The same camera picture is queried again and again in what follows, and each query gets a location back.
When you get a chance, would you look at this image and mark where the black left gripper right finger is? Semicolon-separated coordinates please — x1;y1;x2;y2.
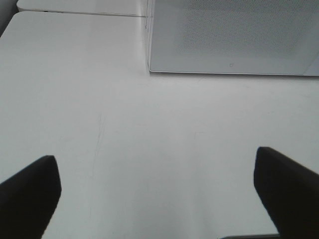
253;147;319;239

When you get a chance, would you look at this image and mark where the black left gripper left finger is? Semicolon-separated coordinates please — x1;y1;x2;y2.
0;155;61;239

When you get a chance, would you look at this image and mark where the white microwave door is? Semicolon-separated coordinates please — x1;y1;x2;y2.
152;0;319;76

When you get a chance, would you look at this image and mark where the white rear table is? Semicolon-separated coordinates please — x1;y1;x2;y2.
16;0;149;17

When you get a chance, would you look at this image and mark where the white microwave oven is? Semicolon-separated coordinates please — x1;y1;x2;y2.
143;0;156;72

